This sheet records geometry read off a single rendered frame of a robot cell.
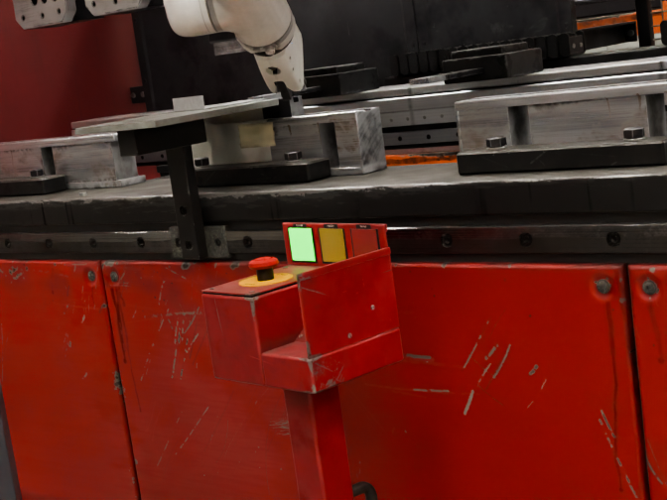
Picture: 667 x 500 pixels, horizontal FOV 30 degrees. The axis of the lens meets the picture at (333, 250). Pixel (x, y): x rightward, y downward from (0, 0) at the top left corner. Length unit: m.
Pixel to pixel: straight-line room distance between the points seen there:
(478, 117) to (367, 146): 0.22
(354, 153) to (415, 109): 0.27
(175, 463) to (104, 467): 0.19
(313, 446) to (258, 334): 0.17
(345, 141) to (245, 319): 0.41
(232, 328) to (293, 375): 0.12
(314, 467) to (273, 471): 0.34
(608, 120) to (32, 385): 1.23
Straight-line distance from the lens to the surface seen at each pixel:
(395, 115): 2.14
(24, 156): 2.45
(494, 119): 1.72
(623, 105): 1.62
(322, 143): 1.91
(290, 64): 1.76
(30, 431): 2.44
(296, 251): 1.70
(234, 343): 1.60
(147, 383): 2.13
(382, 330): 1.58
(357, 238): 1.61
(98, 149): 2.28
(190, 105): 1.96
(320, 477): 1.64
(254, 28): 1.68
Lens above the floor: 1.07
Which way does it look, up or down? 9 degrees down
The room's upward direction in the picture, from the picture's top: 8 degrees counter-clockwise
